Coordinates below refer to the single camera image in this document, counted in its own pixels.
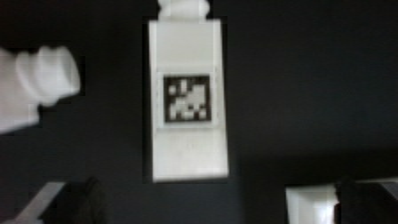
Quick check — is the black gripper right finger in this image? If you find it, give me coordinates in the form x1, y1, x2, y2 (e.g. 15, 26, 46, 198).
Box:
333, 179, 398, 224

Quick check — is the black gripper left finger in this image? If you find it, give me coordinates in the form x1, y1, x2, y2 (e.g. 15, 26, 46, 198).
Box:
6, 177, 108, 224

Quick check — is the white square table top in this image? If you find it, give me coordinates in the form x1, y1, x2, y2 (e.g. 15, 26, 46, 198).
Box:
282, 178, 398, 224

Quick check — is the white table leg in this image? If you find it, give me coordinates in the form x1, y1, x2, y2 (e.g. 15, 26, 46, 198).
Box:
0, 47, 81, 135
149, 0, 229, 182

